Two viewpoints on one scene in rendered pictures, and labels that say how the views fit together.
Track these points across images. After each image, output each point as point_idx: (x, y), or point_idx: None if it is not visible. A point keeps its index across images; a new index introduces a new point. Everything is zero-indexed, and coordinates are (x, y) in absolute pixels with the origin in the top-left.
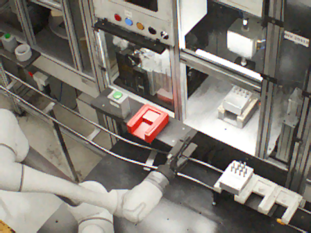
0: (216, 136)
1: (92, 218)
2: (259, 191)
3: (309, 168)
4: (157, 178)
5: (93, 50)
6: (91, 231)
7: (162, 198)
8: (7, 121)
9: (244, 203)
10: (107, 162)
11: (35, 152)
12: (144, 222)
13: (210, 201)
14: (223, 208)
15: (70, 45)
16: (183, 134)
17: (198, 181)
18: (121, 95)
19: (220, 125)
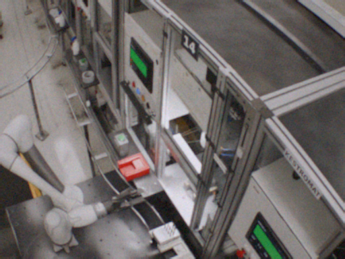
0: (173, 199)
1: (61, 208)
2: (176, 250)
3: (214, 253)
4: (98, 207)
5: (122, 98)
6: (53, 216)
7: (120, 220)
8: (23, 124)
9: (162, 252)
10: (102, 179)
11: (35, 151)
12: (100, 229)
13: (150, 239)
14: (155, 247)
15: (112, 87)
16: (151, 187)
17: (144, 222)
18: (123, 139)
19: (181, 193)
